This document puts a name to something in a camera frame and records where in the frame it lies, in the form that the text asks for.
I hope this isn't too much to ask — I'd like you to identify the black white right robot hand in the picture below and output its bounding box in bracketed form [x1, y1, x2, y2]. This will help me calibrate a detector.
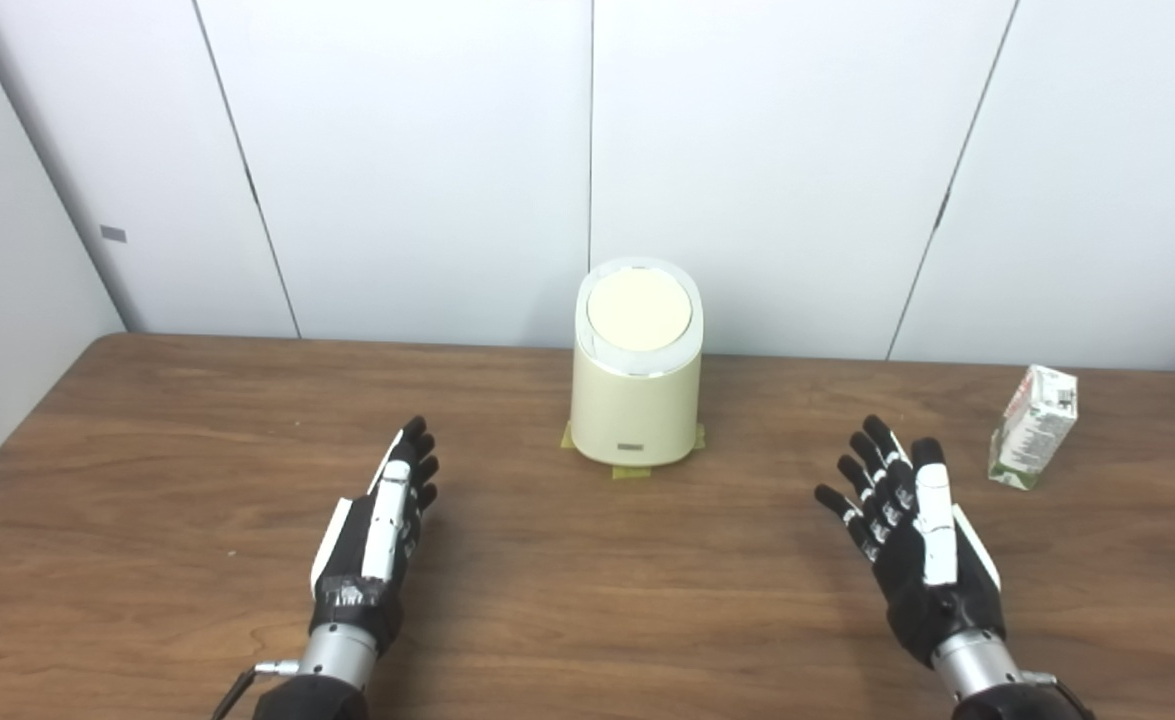
[814, 415, 1006, 669]

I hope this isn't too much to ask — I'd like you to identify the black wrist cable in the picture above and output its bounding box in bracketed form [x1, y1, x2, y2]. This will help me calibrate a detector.
[212, 660, 300, 720]
[1022, 672, 1096, 720]

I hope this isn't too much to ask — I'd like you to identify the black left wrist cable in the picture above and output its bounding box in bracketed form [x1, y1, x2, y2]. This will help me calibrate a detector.
[212, 660, 300, 720]

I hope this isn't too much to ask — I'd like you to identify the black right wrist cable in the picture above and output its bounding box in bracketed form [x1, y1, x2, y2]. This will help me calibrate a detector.
[1022, 672, 1096, 720]

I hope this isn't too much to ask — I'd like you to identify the cream-colored round bin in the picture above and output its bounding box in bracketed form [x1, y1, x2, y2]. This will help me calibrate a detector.
[569, 257, 705, 467]

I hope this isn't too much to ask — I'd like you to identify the white green milk carton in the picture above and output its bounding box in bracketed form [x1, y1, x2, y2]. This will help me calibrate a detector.
[988, 364, 1079, 491]

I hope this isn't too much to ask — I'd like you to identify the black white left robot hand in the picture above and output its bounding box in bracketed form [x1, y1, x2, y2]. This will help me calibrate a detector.
[309, 416, 440, 656]

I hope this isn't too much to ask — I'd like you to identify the cream round bin lid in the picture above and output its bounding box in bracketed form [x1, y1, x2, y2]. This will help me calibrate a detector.
[587, 268, 694, 353]

